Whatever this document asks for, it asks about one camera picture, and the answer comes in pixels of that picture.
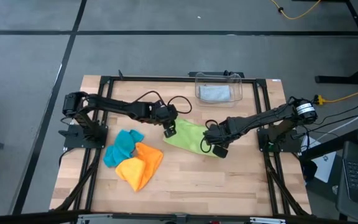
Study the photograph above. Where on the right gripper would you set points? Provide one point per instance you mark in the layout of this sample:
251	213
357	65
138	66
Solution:
222	133

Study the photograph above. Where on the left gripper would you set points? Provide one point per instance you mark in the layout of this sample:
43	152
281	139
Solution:
163	113

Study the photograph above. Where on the lime green microfiber towel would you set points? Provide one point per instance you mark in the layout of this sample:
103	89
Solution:
191	137

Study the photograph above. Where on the orange microfiber towel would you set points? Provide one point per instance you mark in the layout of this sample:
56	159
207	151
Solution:
138	174

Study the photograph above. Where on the light grey microfiber towel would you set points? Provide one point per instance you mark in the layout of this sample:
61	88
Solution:
214	93

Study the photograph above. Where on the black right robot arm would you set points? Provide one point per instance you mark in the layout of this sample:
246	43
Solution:
259	119

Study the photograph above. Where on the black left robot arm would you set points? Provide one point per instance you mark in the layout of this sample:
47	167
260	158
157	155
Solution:
117	107

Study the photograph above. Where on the teal microfiber towel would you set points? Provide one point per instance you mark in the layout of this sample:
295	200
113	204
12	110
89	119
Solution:
123	144

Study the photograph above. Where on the clear plastic bin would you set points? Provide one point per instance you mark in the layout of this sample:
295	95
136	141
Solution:
236	90

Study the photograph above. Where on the black front crossbar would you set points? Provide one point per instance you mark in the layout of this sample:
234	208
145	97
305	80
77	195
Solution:
135	216

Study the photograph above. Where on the white paper sheet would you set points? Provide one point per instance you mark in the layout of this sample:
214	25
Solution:
325	165

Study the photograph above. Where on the black aluminium table frame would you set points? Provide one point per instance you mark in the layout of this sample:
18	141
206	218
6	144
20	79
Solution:
182	78

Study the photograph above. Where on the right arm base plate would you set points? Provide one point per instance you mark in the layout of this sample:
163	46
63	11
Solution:
291	146

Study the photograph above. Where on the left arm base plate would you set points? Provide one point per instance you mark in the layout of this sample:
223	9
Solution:
73	140

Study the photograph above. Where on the black desk frame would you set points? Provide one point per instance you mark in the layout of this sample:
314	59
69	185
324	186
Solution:
337	79

